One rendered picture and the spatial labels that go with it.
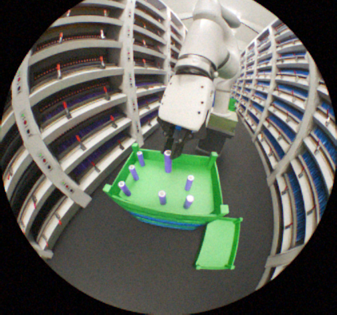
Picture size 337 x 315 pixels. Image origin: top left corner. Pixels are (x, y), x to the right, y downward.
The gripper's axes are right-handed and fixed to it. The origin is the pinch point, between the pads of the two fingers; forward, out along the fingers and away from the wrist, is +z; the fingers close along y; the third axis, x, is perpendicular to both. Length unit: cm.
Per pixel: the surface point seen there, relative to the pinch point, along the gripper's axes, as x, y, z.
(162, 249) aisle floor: -1, -12, 51
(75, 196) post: 23, 40, 49
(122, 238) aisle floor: 9, 6, 56
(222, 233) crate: -24, -35, 40
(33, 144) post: 39, 41, 12
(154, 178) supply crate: -3.8, 5.1, 14.6
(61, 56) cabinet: 36, 68, -32
